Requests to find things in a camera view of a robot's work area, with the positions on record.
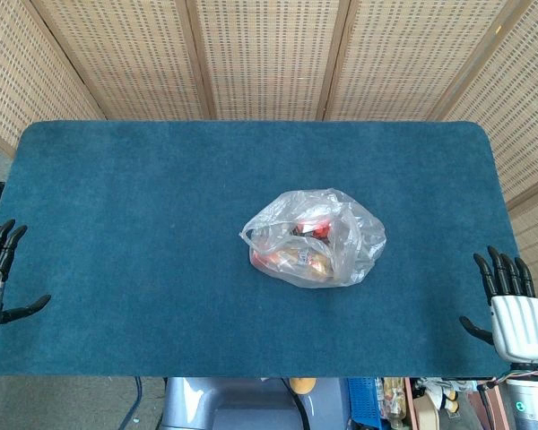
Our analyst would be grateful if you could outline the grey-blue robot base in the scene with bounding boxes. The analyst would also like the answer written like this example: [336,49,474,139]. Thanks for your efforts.
[160,376,351,430]

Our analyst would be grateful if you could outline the blue floor cable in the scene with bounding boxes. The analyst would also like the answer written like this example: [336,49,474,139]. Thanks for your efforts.
[118,376,144,430]

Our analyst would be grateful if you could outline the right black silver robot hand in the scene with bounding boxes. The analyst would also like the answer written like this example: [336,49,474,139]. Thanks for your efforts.
[459,245,538,364]

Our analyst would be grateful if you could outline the transparent plastic bag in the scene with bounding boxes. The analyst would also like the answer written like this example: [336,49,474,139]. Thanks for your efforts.
[239,187,388,289]

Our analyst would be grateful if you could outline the yellow snack packet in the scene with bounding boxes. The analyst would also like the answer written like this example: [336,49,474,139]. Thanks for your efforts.
[268,244,335,278]

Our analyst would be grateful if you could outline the clear plastic bottle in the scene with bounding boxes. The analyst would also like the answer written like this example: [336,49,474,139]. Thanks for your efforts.
[382,377,408,430]

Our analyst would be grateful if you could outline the blue plastic crate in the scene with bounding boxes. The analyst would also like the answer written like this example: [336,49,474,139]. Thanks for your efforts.
[347,377,383,430]

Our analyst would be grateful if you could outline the red snack packet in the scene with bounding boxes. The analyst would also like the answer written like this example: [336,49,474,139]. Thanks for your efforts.
[291,219,335,241]

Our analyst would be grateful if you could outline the pink board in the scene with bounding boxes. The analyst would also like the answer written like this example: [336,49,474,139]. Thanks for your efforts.
[473,380,508,430]

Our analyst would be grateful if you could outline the white plush toy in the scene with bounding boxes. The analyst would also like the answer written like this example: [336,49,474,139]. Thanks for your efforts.
[412,378,459,412]

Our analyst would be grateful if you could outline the orange round object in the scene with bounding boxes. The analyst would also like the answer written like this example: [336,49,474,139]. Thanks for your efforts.
[289,377,318,395]

